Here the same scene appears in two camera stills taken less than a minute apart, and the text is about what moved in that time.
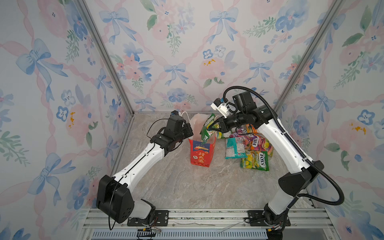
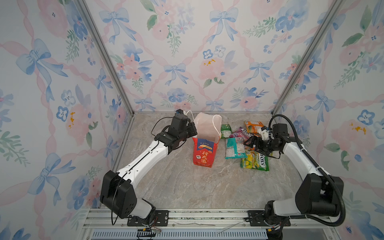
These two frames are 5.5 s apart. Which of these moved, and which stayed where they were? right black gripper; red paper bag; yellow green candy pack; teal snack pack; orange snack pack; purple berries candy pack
Moved: red paper bag; right black gripper
Stayed: yellow green candy pack; purple berries candy pack; orange snack pack; teal snack pack
